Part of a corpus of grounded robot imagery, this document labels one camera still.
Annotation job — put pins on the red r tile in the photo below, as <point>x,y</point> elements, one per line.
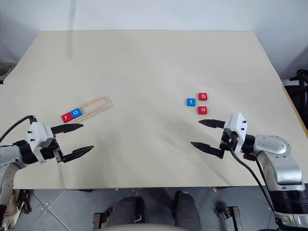
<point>67,117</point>

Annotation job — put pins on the beige cloth bag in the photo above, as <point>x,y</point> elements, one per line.
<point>10,209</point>

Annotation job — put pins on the dark rounded shape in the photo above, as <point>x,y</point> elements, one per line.
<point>125,211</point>
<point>186,209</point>

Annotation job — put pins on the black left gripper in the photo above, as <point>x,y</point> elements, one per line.
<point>49,153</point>

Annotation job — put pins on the blue o tile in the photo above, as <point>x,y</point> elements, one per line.
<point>76,113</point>

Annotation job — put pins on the red b tile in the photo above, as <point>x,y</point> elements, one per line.
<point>203,97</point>

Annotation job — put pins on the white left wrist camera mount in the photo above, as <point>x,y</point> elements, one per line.
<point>38,134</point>

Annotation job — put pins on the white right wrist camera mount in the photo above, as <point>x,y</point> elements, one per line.
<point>237,124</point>

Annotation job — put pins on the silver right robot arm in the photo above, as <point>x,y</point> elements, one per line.
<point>274,146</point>

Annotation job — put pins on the wooden letter tray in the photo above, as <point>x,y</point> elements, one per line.
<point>96,106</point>

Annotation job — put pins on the blue t tile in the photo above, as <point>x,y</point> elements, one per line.
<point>191,102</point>

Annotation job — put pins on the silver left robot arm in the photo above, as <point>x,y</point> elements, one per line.
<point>7,154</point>

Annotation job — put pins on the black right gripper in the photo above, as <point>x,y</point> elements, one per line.
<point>228,142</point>

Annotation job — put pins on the rusty metal foot bracket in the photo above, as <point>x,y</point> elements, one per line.
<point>232,216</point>
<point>99,221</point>

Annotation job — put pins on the black metal frame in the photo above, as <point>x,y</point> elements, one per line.
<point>302,84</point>

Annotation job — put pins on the red o tile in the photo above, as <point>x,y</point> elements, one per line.
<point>202,110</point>

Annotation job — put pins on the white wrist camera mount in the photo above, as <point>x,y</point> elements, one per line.
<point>38,134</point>
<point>237,124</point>

